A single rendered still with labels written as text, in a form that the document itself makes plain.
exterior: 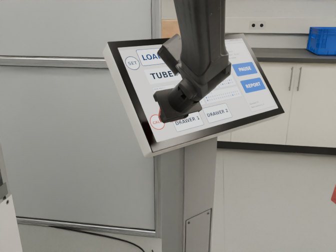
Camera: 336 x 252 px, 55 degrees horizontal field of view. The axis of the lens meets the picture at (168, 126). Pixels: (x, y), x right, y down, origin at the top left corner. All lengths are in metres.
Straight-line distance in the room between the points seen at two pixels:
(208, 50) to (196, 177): 0.65
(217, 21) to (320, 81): 2.65
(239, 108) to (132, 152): 0.92
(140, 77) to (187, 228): 0.55
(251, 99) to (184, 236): 0.50
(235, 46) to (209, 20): 0.72
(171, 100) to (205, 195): 0.52
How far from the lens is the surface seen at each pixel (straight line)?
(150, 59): 0.88
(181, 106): 0.67
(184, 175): 1.01
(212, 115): 0.89
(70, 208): 2.10
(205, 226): 1.20
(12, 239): 0.73
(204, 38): 0.42
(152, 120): 0.78
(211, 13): 0.39
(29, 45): 1.83
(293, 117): 3.07
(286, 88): 2.99
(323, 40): 3.13
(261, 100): 1.05
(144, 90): 0.82
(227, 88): 0.98
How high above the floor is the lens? 1.28
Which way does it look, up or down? 20 degrees down
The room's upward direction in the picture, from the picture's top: straight up
